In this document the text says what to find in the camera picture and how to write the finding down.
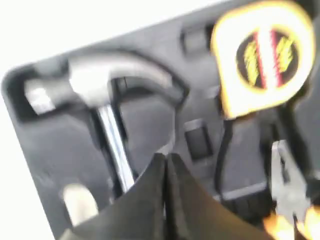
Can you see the orange handled pliers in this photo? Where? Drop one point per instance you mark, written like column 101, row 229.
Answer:
column 295, row 215

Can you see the black plastic tool case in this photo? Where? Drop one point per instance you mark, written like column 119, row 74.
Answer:
column 62, row 149

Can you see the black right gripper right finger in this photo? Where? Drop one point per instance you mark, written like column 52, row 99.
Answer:
column 193, row 214

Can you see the steel claw hammer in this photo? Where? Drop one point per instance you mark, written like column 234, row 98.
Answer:
column 97, row 82

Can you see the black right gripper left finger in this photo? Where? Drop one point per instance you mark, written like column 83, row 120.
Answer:
column 136, row 215

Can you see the yellow measuring tape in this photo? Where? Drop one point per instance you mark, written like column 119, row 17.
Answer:
column 264, row 51

